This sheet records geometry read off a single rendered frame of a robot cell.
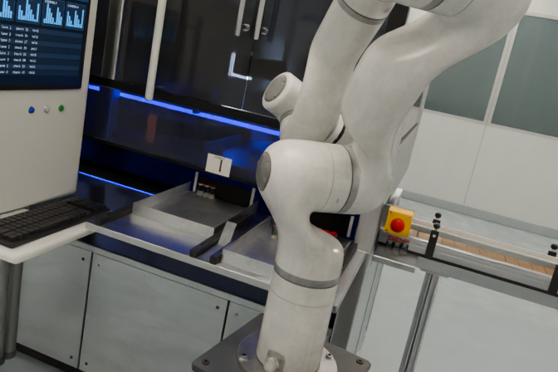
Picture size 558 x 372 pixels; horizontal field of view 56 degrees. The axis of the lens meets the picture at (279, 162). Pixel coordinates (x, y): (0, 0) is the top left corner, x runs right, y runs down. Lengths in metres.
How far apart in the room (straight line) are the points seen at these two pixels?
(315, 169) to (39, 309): 1.64
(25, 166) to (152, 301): 0.64
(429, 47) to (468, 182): 5.52
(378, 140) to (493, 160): 5.42
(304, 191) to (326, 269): 0.15
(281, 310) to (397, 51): 0.48
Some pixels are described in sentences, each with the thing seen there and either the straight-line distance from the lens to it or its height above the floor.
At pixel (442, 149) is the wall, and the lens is 6.17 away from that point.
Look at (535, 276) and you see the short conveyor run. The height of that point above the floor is 0.92.
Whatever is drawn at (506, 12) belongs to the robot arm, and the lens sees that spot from 0.72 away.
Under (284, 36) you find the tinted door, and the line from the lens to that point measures 1.61.
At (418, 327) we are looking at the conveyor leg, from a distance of 1.84.
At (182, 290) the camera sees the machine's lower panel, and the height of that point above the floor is 0.56.
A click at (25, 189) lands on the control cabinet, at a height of 0.86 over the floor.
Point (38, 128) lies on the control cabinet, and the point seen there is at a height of 1.05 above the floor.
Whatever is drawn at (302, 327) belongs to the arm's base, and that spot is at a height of 0.97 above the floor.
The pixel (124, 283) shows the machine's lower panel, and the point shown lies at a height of 0.50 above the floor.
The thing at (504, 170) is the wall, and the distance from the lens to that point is 6.22.
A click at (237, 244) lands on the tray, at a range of 1.41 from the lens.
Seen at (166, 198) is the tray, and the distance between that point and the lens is 1.72.
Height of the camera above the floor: 1.43
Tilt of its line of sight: 12 degrees down
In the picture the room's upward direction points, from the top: 11 degrees clockwise
